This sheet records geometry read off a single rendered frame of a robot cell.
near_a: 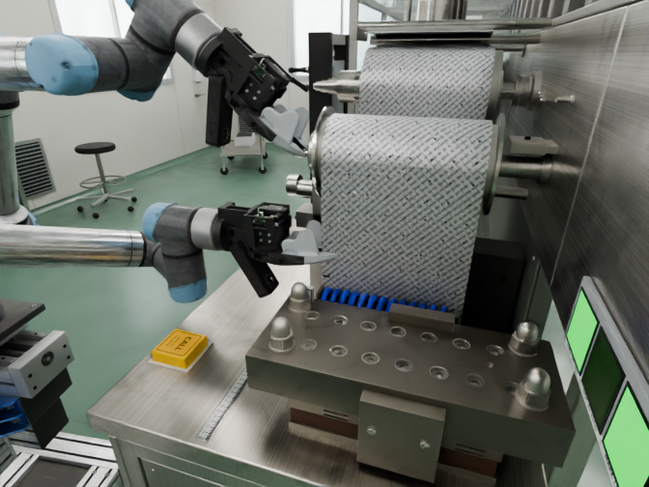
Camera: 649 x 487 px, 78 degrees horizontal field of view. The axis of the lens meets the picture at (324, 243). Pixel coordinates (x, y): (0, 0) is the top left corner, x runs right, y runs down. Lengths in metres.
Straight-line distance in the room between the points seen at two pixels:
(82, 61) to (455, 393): 0.64
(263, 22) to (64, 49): 6.21
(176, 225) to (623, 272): 0.63
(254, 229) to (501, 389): 0.42
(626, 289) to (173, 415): 0.60
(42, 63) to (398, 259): 0.56
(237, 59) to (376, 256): 0.37
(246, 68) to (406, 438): 0.55
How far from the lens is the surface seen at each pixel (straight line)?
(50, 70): 0.67
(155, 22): 0.74
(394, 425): 0.54
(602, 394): 0.37
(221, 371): 0.76
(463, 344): 0.62
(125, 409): 0.74
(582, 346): 0.41
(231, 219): 0.70
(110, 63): 0.70
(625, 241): 0.38
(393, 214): 0.62
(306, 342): 0.59
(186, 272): 0.80
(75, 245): 0.86
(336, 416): 0.61
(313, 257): 0.66
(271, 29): 6.75
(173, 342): 0.80
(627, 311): 0.36
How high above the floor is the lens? 1.40
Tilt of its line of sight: 25 degrees down
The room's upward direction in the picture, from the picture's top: straight up
